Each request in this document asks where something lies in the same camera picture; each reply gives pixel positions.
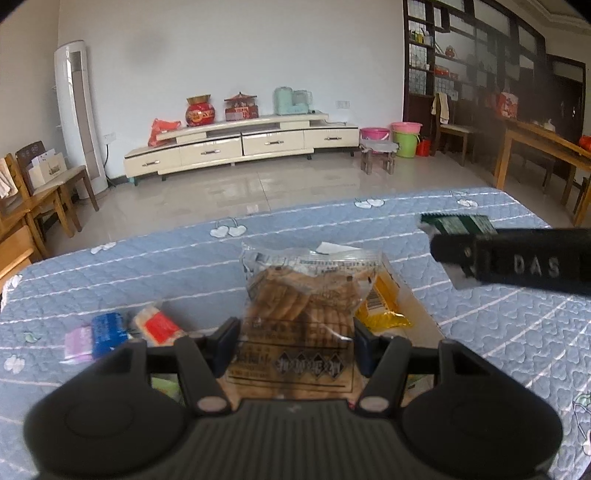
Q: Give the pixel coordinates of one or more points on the white towel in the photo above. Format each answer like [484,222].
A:
[4,182]

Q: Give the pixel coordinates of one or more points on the large yellow snack packet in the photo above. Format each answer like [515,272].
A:
[381,304]

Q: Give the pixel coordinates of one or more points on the red printed box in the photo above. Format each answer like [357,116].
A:
[507,105]

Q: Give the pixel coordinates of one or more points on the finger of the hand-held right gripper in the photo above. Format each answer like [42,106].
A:
[450,249]

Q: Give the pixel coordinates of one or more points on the mint green blender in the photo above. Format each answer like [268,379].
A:
[302,102]

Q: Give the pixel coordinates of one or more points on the yellow towel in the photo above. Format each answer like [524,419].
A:
[441,108]

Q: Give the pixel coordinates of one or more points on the red and white snack packet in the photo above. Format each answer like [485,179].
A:
[157,325]

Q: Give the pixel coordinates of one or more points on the green bucket with pink basin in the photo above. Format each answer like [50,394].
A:
[406,141]

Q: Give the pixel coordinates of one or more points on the green and white snack packet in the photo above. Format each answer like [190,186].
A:
[461,225]

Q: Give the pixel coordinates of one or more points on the small red container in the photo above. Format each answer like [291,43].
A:
[423,148]

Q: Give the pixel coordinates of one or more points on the red drum with gold rim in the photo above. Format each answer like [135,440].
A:
[201,113]

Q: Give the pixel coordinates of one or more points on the dark chair with yellow towel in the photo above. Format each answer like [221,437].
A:
[455,134]

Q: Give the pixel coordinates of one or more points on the small wooden stool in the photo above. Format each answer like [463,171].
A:
[378,152]

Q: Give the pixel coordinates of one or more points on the pink basin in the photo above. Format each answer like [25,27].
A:
[374,134]

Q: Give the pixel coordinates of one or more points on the purple snack packet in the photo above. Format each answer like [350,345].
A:
[79,342]

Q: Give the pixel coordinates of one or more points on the light wooden table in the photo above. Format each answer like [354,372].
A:
[545,143]

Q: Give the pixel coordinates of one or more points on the red plastic bag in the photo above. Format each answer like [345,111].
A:
[161,134]

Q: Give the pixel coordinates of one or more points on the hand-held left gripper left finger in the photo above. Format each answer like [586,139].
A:
[226,344]

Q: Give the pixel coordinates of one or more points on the dark wooden shelf unit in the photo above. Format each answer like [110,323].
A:
[485,55]

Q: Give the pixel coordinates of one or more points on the blue quilted blanket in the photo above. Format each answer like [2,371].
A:
[508,350]

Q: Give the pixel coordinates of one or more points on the cream tv cabinet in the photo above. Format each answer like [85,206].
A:
[231,147]

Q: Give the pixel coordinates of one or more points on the white standing air conditioner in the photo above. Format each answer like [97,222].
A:
[78,115]

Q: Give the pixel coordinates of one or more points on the blue snack packet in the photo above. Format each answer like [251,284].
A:
[110,333]

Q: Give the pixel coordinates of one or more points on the clear round biscuit packet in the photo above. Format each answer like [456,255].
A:
[300,318]

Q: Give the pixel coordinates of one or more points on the mint green kettle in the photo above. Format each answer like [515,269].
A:
[284,102]

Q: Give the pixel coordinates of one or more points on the dark wooden chair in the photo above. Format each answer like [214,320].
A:
[74,174]

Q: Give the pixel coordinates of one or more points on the light wooden chair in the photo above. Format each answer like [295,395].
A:
[18,249]
[41,198]

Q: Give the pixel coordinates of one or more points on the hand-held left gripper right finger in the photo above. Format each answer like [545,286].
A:
[367,346]

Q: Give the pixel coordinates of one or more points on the red pavilion ornament box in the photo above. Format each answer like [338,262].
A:
[241,110]

